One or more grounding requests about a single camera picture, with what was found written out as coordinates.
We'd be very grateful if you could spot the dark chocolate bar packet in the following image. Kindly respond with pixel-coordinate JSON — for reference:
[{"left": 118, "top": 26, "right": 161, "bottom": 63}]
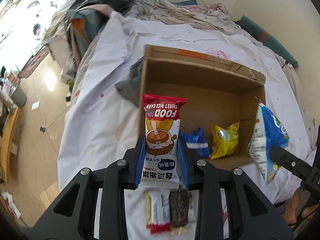
[{"left": 169, "top": 189, "right": 190, "bottom": 228}]

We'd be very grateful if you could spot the blue white snack bag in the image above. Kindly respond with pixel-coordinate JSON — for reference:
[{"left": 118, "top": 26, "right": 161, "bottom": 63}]
[{"left": 248, "top": 101, "right": 295, "bottom": 184}]

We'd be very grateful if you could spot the white red wafer bar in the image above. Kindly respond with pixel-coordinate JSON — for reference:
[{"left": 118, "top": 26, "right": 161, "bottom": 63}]
[{"left": 144, "top": 189, "right": 171, "bottom": 235}]

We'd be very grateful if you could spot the red white rice cake packet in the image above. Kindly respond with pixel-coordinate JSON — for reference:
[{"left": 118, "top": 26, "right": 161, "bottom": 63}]
[{"left": 140, "top": 94, "right": 188, "bottom": 189}]

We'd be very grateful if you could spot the dark blue snack packet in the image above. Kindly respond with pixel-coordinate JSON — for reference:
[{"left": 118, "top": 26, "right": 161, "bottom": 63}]
[{"left": 180, "top": 127, "right": 210, "bottom": 158}]

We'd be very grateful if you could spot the yellow snack bag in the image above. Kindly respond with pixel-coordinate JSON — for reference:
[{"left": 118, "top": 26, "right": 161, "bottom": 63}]
[{"left": 209, "top": 122, "right": 240, "bottom": 159}]

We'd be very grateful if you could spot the white bed sheet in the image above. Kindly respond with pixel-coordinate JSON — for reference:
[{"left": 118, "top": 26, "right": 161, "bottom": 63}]
[{"left": 57, "top": 12, "right": 315, "bottom": 188}]

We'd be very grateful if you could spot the grey cloth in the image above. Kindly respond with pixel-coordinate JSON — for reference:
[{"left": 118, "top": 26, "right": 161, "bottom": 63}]
[{"left": 115, "top": 57, "right": 144, "bottom": 107}]

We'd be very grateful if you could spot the brown cardboard box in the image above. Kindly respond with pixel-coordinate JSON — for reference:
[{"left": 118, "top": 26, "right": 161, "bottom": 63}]
[{"left": 140, "top": 45, "right": 266, "bottom": 170}]

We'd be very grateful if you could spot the teal orange cushion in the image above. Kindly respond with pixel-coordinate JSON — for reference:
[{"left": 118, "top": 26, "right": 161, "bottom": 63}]
[{"left": 235, "top": 15, "right": 299, "bottom": 68}]

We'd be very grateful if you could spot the wooden chair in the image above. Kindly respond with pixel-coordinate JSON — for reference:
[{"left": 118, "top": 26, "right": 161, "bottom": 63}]
[{"left": 1, "top": 107, "right": 21, "bottom": 183}]

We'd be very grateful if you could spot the grey waste bin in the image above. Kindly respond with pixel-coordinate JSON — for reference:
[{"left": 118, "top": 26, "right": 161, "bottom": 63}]
[{"left": 10, "top": 84, "right": 27, "bottom": 108}]

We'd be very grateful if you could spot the patterned floor mat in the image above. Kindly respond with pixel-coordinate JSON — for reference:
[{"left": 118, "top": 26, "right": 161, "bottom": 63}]
[{"left": 18, "top": 46, "right": 50, "bottom": 79}]

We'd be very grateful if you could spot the crumpled beige blanket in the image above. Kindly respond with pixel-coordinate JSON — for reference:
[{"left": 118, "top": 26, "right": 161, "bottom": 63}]
[{"left": 126, "top": 0, "right": 241, "bottom": 35}]

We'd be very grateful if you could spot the white washing machine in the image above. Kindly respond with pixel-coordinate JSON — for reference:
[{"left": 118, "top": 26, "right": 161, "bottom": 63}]
[{"left": 26, "top": 0, "right": 55, "bottom": 41}]

